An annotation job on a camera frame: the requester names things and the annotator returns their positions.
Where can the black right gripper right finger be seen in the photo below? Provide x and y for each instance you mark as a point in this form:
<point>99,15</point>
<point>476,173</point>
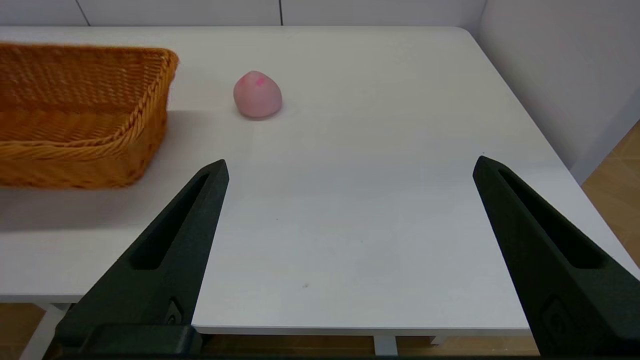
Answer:
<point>550,280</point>

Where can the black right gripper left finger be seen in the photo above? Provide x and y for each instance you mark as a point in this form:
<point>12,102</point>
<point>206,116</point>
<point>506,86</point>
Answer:
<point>185,260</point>

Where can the brown woven wicker basket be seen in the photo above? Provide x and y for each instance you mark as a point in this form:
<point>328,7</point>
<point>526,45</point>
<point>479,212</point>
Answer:
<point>75,165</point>

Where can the pink peach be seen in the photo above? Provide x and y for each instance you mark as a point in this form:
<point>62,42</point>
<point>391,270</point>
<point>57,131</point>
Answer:
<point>257,97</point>

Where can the white table leg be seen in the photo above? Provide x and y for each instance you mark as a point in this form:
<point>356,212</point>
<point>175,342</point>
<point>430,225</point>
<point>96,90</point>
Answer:
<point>385,345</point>
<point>42,330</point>

